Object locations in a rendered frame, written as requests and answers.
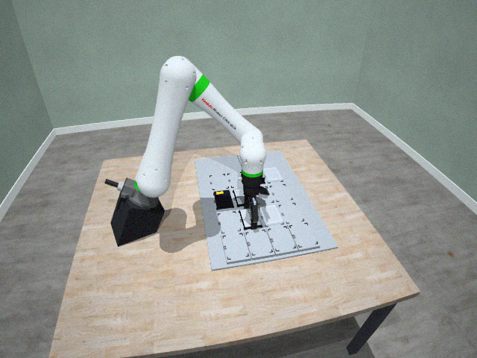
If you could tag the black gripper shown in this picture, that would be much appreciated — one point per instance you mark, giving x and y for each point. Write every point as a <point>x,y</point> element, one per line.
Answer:
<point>250,196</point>

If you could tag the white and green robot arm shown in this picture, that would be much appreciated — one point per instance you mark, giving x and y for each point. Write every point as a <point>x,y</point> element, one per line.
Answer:
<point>176,81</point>

